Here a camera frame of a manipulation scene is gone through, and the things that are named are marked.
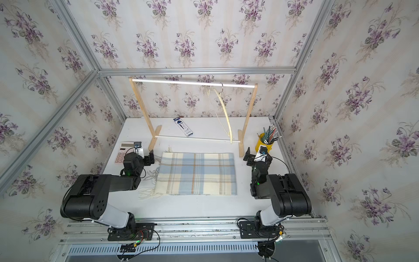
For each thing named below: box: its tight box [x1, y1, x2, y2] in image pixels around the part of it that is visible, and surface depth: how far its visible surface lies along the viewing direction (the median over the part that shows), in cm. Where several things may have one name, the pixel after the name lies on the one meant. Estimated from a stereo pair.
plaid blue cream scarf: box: [139, 152, 238, 199], surface depth 92 cm
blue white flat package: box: [172, 117, 194, 138], surface depth 114 cm
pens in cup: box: [256, 124, 279, 145], surface depth 96 cm
